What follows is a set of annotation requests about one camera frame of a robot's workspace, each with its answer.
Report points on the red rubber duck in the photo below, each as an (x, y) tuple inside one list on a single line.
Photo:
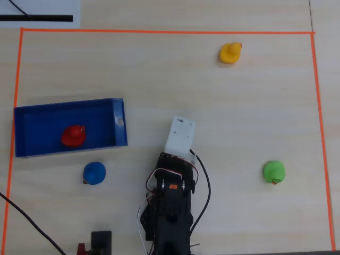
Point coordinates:
[(73, 136)]

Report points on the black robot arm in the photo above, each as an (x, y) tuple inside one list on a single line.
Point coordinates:
[(172, 212)]

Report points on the blue rubber duck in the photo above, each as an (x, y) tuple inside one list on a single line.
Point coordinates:
[(94, 174)]

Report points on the green rubber duck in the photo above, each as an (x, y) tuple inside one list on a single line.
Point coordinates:
[(274, 171)]

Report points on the yellow rubber duck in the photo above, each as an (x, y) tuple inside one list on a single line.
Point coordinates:
[(229, 54)]

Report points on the blue plastic box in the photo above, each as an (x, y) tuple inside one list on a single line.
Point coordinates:
[(53, 125)]

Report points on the red clamp knob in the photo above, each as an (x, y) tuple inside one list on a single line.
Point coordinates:
[(81, 249)]

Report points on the orange tape strip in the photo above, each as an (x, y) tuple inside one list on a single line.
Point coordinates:
[(170, 31), (13, 132), (322, 143)]

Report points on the white paper with black bar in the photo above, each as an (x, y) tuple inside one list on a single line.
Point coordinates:
[(75, 10)]

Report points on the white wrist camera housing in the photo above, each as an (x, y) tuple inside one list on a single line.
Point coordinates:
[(180, 138)]

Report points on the black camera stand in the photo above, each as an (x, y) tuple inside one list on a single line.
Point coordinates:
[(101, 240)]

